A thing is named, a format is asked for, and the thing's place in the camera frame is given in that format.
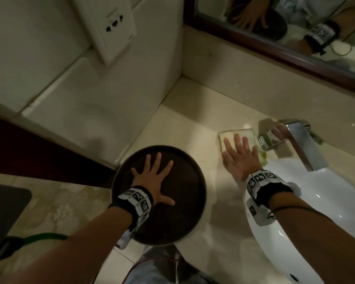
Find person's right hand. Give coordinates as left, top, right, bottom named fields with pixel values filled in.
left=222, top=133, right=263, bottom=183

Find person's left hand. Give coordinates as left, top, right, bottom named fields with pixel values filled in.
left=131, top=152, right=176, bottom=207

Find white green-edged cleaning cloth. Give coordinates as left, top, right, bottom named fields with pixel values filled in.
left=217, top=127, right=269, bottom=164

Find dark round tray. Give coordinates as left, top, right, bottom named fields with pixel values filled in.
left=110, top=144, right=207, bottom=247

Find person's left forearm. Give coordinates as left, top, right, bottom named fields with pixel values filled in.
left=0, top=207, right=133, bottom=284

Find person's grey trousers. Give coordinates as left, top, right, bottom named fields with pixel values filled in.
left=123, top=245, right=221, bottom=284

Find white oval sink basin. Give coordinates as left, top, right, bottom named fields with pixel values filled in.
left=244, top=158, right=355, bottom=284

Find black left wristband with markers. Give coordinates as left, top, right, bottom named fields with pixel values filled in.
left=108, top=185, right=154, bottom=232

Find black wristband with markers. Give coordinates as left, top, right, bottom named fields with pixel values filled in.
left=108, top=185, right=154, bottom=232
left=245, top=170, right=294, bottom=209

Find black right wristband with markers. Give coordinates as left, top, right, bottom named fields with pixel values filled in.
left=245, top=170, right=294, bottom=209

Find chrome faucet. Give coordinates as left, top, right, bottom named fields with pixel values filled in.
left=256, top=120, right=329, bottom=172

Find dark wooden framed mirror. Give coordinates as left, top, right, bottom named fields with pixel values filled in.
left=183, top=0, right=355, bottom=97

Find dark wooden ledge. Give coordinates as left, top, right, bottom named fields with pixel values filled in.
left=0, top=114, right=116, bottom=187

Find black device box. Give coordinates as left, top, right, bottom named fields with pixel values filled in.
left=0, top=182, right=32, bottom=261

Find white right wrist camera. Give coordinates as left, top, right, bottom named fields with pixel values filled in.
left=246, top=197, right=274, bottom=227

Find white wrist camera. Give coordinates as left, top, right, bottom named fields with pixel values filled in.
left=116, top=226, right=138, bottom=251
left=246, top=197, right=274, bottom=227

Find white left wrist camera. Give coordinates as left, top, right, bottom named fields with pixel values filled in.
left=116, top=226, right=138, bottom=251

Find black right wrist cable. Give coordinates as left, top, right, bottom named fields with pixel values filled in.
left=266, top=205, right=333, bottom=223

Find white wall socket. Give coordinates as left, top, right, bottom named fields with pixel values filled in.
left=69, top=0, right=137, bottom=66

